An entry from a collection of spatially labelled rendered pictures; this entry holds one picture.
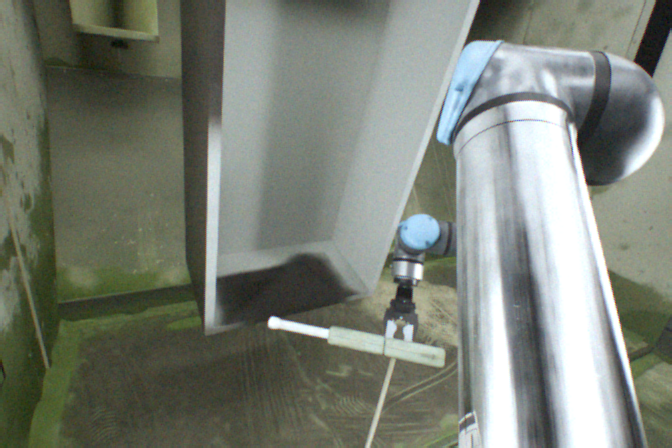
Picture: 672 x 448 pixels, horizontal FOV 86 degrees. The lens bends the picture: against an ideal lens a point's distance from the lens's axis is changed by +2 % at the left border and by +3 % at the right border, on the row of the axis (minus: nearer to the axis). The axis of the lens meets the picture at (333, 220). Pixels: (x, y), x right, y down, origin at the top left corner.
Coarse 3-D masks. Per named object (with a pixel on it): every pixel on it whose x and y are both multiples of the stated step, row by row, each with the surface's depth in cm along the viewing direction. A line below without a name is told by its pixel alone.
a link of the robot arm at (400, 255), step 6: (402, 222) 107; (396, 234) 109; (396, 240) 106; (396, 246) 106; (396, 252) 105; (402, 252) 104; (396, 258) 105; (402, 258) 103; (408, 258) 103; (414, 258) 102; (420, 258) 103; (420, 264) 103
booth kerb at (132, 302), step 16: (432, 256) 253; (448, 256) 261; (160, 288) 174; (176, 288) 177; (192, 288) 181; (64, 304) 157; (80, 304) 160; (96, 304) 163; (112, 304) 167; (128, 304) 170; (144, 304) 173; (160, 304) 177
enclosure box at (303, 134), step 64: (192, 0) 73; (256, 0) 94; (320, 0) 101; (384, 0) 109; (448, 0) 91; (192, 64) 80; (256, 64) 103; (320, 64) 111; (384, 64) 115; (448, 64) 93; (192, 128) 89; (256, 128) 113; (320, 128) 124; (384, 128) 118; (192, 192) 99; (256, 192) 127; (320, 192) 140; (384, 192) 121; (192, 256) 112; (256, 256) 139; (320, 256) 146; (384, 256) 123; (256, 320) 111
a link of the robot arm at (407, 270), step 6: (396, 264) 104; (402, 264) 103; (408, 264) 102; (414, 264) 102; (396, 270) 103; (402, 270) 102; (408, 270) 102; (414, 270) 102; (420, 270) 103; (396, 276) 105; (402, 276) 102; (408, 276) 101; (414, 276) 102; (420, 276) 103
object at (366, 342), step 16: (272, 320) 102; (320, 336) 100; (336, 336) 98; (352, 336) 97; (368, 336) 96; (368, 352) 96; (384, 352) 95; (400, 352) 94; (416, 352) 93; (432, 352) 93
